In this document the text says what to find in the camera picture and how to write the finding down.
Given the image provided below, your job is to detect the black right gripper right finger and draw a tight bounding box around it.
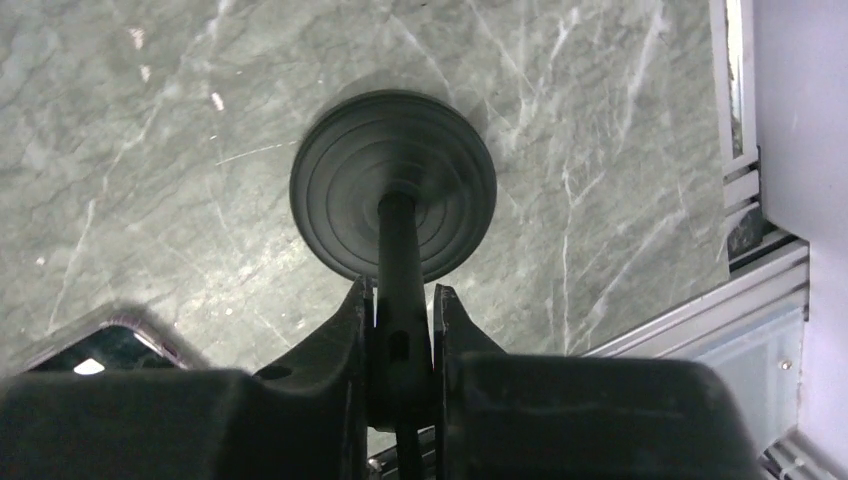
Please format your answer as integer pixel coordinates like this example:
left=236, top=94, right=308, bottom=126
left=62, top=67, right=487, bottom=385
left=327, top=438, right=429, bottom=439
left=433, top=285, right=761, bottom=479

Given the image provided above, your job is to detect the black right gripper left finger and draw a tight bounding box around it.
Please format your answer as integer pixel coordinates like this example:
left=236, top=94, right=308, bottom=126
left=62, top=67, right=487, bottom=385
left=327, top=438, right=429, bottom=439
left=1, top=278, right=372, bottom=479

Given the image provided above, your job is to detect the black phone dark case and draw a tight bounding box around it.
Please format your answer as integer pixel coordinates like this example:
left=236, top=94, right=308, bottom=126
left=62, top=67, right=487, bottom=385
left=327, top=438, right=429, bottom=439
left=22, top=314, right=207, bottom=376

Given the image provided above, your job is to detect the black round phone stand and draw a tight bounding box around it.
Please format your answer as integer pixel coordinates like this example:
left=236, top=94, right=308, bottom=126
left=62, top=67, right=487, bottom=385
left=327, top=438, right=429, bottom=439
left=289, top=90, right=497, bottom=479

